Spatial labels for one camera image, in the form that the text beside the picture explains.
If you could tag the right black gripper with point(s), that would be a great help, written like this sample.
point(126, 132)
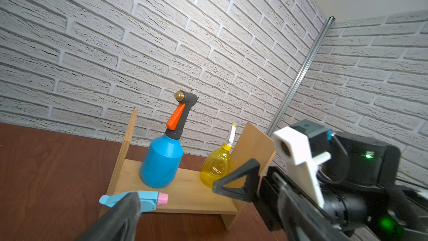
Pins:
point(243, 183)

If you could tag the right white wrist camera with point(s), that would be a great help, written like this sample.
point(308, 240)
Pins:
point(304, 146)

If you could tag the yellow spray bottle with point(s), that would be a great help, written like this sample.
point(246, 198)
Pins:
point(217, 164)

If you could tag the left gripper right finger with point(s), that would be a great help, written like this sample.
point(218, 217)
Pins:
point(300, 221)

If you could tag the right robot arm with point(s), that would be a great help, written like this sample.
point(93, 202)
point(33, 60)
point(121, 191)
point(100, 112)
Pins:
point(334, 183)

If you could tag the wooden shelf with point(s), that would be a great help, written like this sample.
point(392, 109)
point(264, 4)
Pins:
point(187, 194)

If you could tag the blue grey pressure sprayer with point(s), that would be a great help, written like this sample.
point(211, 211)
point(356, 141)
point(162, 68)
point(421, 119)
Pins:
point(165, 153)

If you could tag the right corner aluminium post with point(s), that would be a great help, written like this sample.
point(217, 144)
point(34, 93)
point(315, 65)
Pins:
point(301, 74)

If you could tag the light blue pink spray bottle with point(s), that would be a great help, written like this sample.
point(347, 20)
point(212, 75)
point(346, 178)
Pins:
point(149, 200)

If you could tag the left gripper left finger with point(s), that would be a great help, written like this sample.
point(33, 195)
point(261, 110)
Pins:
point(118, 224)

